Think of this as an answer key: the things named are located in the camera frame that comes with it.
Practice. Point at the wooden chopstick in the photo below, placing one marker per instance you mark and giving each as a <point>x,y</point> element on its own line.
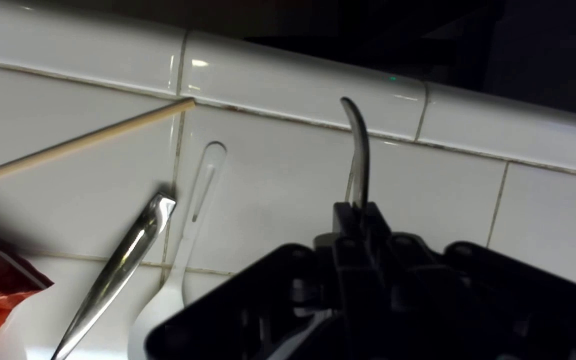
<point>96,137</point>

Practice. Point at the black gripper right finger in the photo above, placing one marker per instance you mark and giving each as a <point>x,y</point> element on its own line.
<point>427,301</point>

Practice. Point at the silver knife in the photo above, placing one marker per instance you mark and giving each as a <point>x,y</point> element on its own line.
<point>119,271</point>

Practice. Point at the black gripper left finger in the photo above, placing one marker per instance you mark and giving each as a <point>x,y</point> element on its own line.
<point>357,280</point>

